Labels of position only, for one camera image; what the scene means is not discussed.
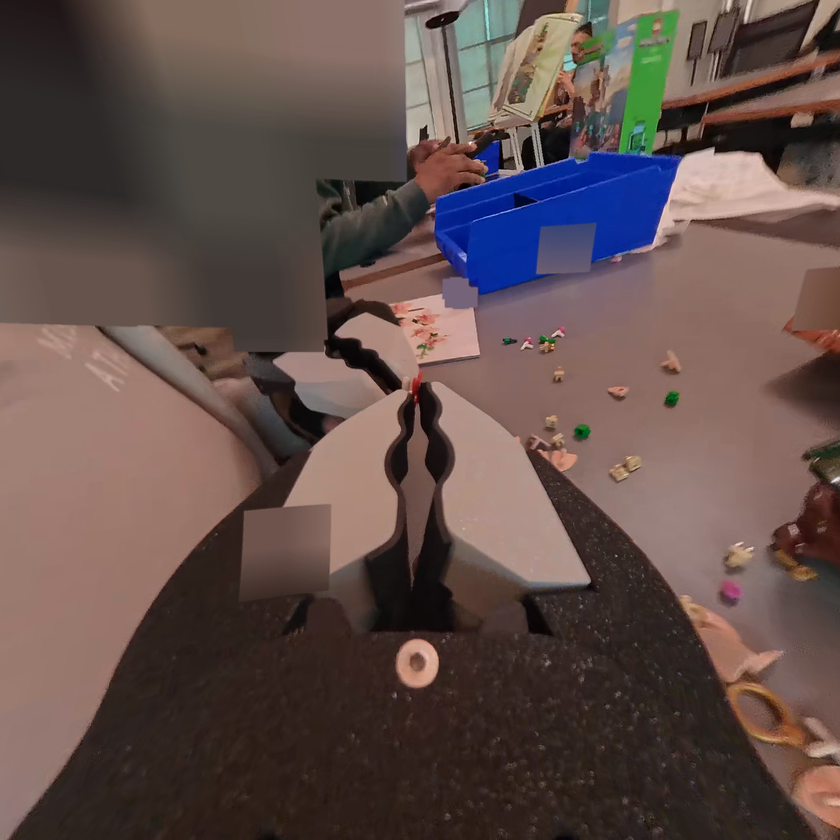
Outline black floor lamp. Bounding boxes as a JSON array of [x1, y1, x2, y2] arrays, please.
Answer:
[[425, 0, 468, 155]]

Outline long wooden table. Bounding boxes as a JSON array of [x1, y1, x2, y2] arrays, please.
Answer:
[[659, 49, 840, 132]]

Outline person's pale shirt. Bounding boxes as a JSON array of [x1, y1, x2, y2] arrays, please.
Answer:
[[0, 325, 316, 840]]

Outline green toy set box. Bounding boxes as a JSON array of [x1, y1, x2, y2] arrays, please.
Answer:
[[570, 9, 681, 158]]

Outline open instruction booklet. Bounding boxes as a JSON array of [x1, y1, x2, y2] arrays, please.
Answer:
[[489, 12, 585, 126]]

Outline blue plastic bin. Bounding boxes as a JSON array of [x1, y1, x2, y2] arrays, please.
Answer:
[[433, 151, 683, 296]]

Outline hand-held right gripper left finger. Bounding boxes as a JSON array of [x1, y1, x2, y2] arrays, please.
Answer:
[[282, 388, 417, 632]]

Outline scattered pale pink petal bricks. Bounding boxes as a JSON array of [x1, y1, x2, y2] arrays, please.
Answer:
[[525, 349, 840, 821]]

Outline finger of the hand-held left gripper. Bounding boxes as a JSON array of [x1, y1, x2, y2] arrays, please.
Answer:
[[328, 314, 422, 393], [271, 351, 395, 422]]

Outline another person's forearm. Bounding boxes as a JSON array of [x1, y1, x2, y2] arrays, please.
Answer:
[[317, 177, 434, 283]]

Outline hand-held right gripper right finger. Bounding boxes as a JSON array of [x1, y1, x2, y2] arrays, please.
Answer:
[[419, 379, 592, 593]]

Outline grey desk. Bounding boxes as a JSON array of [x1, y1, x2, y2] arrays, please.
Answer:
[[325, 220, 840, 840]]

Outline flower print instruction booklet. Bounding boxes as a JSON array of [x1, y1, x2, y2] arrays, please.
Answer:
[[389, 293, 484, 367]]

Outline gold ring brick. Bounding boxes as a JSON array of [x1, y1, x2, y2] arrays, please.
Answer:
[[727, 682, 807, 749]]

